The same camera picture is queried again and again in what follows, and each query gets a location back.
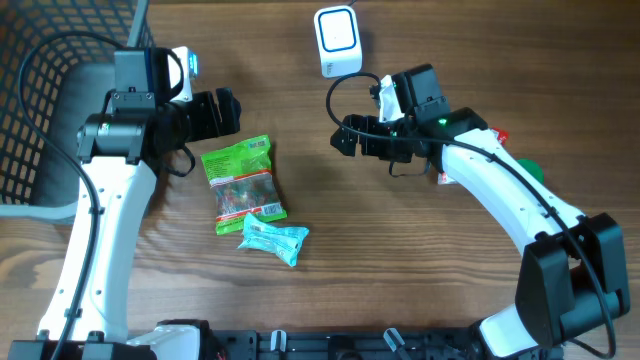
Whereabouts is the green gummy candy bag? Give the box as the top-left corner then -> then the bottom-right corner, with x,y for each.
201,135 -> 287,235

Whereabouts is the teal snack wrapper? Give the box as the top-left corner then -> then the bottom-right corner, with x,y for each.
238,214 -> 309,267

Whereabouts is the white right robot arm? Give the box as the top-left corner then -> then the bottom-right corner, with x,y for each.
330,108 -> 631,359

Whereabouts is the small red white packet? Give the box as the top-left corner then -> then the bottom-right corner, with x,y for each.
437,172 -> 457,185

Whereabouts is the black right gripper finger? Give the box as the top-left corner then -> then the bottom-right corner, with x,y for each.
360,116 -> 397,160
330,114 -> 368,157

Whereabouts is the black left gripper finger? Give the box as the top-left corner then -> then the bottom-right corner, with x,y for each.
216,87 -> 241,135
189,91 -> 220,141

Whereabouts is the white barcode scanner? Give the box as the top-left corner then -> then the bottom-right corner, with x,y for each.
314,5 -> 363,79

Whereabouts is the red snack stick packet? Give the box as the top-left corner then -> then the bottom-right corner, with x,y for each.
491,128 -> 509,146

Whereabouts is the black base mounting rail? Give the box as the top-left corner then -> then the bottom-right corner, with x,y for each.
207,327 -> 494,360

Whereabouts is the green lid jar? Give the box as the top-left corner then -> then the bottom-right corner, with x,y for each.
517,158 -> 545,184

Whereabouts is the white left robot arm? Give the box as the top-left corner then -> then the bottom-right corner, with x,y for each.
8,88 -> 241,359

